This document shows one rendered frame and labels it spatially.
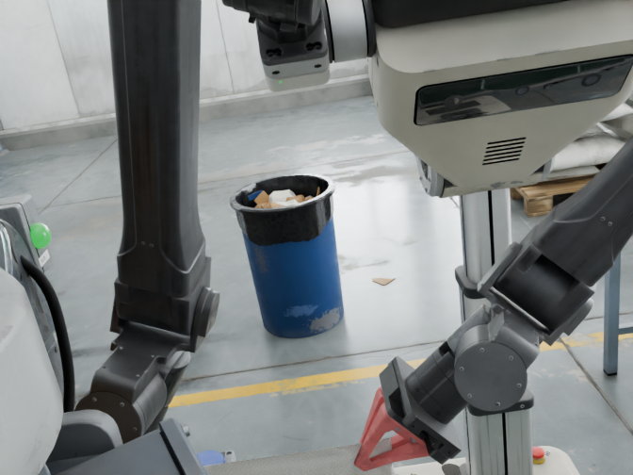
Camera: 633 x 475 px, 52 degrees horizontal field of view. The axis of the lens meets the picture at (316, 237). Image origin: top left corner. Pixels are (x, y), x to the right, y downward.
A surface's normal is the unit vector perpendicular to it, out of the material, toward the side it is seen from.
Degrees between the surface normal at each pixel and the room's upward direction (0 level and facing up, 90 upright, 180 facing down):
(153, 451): 1
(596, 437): 0
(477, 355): 74
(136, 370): 20
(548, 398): 0
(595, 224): 88
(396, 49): 40
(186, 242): 103
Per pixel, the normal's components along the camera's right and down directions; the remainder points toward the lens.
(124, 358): 0.20, -0.91
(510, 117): 0.13, 0.87
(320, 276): 0.63, 0.25
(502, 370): -0.23, 0.12
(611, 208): -0.40, 0.36
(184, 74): 0.96, 0.27
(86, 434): 0.04, 0.36
